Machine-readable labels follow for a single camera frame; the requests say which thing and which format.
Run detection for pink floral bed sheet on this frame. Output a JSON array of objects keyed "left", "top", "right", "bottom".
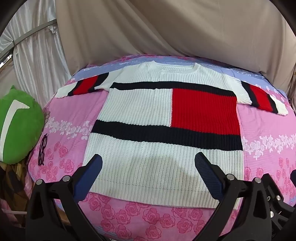
[{"left": 24, "top": 54, "right": 296, "bottom": 241}]

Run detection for green plush pillow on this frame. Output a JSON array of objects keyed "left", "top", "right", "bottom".
[{"left": 0, "top": 85, "right": 45, "bottom": 165}]

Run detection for dark-framed eyeglasses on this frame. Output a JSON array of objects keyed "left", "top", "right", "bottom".
[{"left": 38, "top": 134, "right": 48, "bottom": 166}]

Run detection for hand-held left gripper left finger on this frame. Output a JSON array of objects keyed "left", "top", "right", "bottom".
[{"left": 25, "top": 153, "right": 103, "bottom": 241}]

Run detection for brown patterned cloth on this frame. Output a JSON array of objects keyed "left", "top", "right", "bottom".
[{"left": 0, "top": 152, "right": 31, "bottom": 229}]

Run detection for white red navy knit sweater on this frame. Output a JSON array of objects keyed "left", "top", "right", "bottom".
[{"left": 56, "top": 61, "right": 289, "bottom": 210}]

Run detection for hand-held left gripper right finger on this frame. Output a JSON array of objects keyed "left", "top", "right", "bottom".
[{"left": 195, "top": 152, "right": 274, "bottom": 241}]

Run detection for beige backdrop cloth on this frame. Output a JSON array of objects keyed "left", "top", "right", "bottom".
[{"left": 55, "top": 0, "right": 296, "bottom": 98}]

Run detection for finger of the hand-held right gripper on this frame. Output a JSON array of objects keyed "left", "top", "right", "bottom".
[{"left": 262, "top": 173, "right": 296, "bottom": 241}]

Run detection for white pleated curtain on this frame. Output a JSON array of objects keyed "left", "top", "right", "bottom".
[{"left": 0, "top": 5, "right": 72, "bottom": 109}]

